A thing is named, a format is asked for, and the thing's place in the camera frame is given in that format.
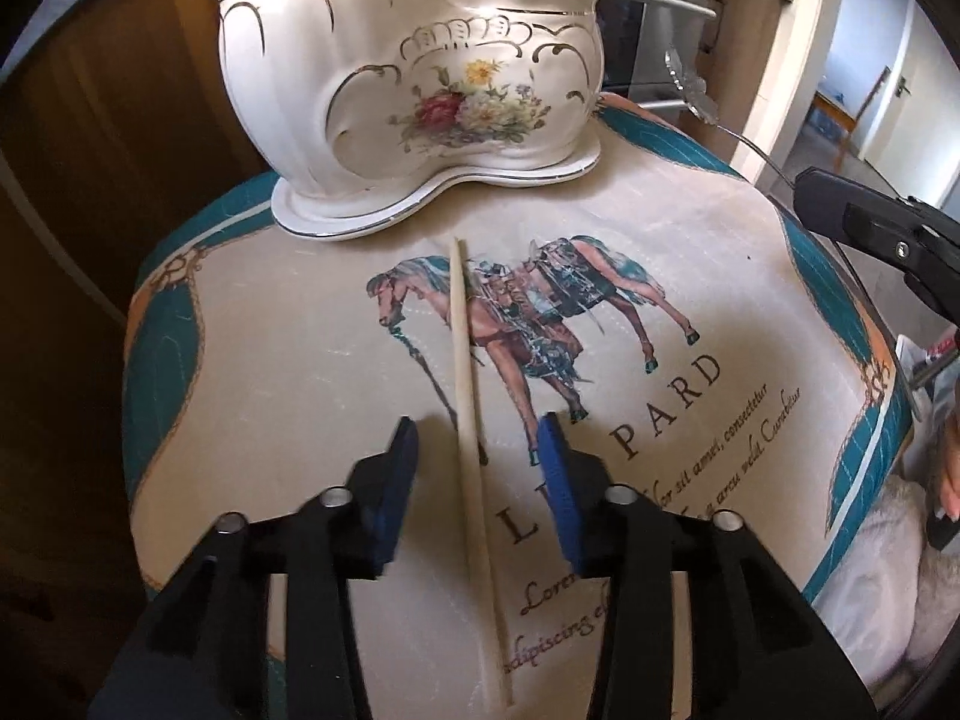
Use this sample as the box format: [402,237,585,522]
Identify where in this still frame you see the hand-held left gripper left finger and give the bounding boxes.
[90,416,421,720]

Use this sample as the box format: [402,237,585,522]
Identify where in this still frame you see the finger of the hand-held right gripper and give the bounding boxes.
[793,167,935,271]

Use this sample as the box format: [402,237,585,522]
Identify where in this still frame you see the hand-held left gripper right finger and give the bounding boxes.
[534,411,878,720]

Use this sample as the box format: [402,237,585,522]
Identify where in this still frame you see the wooden chopstick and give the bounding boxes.
[450,237,520,707]

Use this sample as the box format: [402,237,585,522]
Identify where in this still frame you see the silver fork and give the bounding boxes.
[663,45,807,192]

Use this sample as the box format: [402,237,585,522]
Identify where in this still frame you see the white floral ceramic shoe vase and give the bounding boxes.
[204,0,605,241]

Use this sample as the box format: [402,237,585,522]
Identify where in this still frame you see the person's right hand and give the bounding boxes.
[926,390,960,522]

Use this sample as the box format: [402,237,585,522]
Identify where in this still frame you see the white door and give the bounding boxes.
[862,0,960,200]

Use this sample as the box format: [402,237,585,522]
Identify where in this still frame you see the horse printed teal mat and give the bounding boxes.
[120,90,916,720]

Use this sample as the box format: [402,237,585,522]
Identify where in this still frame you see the black oven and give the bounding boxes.
[592,0,721,115]

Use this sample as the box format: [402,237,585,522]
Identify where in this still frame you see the white fluffy cloth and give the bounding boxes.
[814,476,953,691]

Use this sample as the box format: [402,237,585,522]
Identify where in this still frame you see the wooden cabinet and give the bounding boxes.
[0,0,256,323]

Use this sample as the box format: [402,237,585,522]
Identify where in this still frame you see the silver oven handle bar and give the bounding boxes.
[604,86,680,112]
[598,0,718,20]

